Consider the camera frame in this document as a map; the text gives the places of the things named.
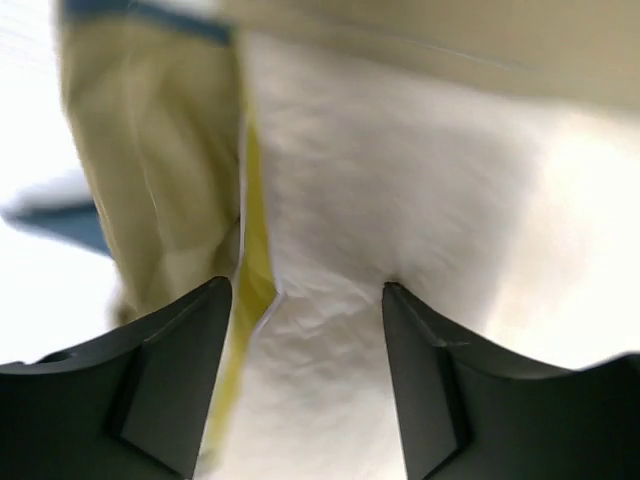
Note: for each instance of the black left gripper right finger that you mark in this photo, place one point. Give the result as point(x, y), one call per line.
point(468, 408)

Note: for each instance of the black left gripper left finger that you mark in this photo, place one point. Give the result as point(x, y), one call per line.
point(130, 404)

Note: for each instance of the cream yellow-edged pillow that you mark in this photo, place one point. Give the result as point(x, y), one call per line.
point(516, 219)

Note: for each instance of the blue beige striped pillowcase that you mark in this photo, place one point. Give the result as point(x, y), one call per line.
point(155, 98)

